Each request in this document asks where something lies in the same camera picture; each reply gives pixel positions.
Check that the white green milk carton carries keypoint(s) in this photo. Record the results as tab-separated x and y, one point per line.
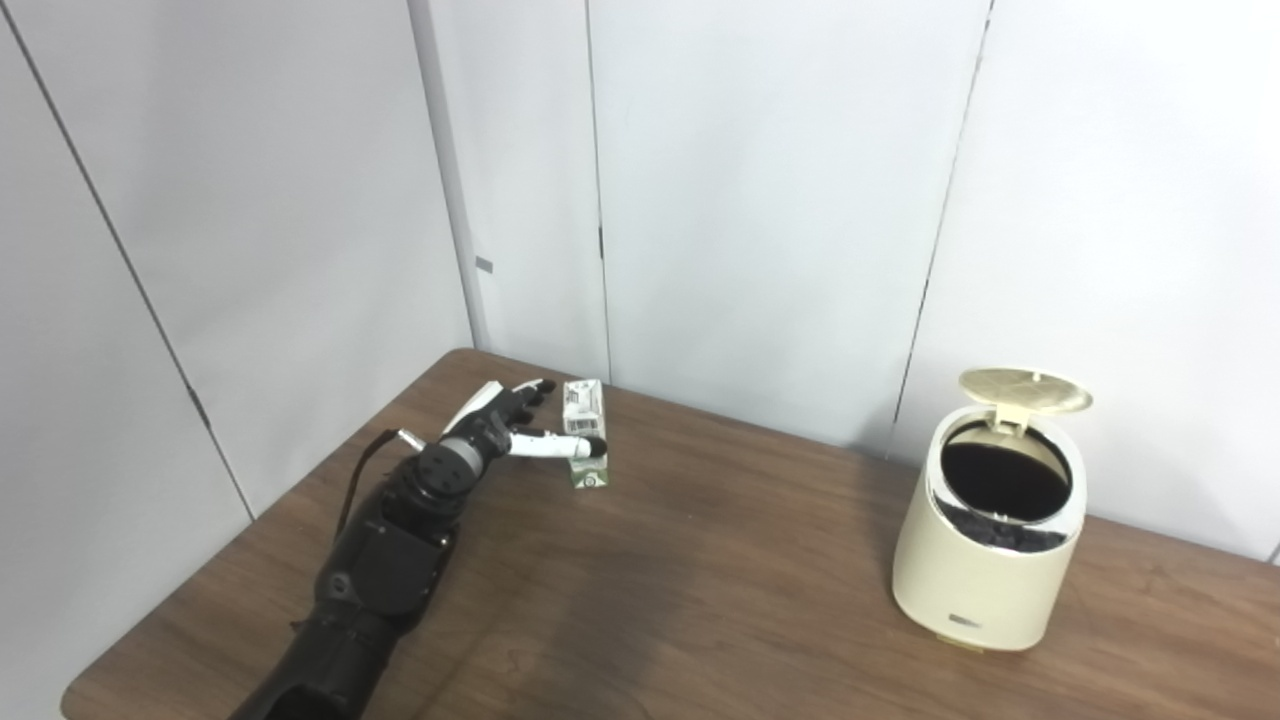
583	410

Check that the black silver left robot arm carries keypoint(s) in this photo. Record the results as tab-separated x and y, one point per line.
375	575

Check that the cream round bin lid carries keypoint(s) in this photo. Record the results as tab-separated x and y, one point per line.
1025	390

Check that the cream-colored bin body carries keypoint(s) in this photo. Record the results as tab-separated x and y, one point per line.
975	590

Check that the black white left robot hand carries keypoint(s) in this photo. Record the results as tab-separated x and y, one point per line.
490	425

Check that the black bin liner bag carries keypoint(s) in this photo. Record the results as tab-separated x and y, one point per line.
1005	480

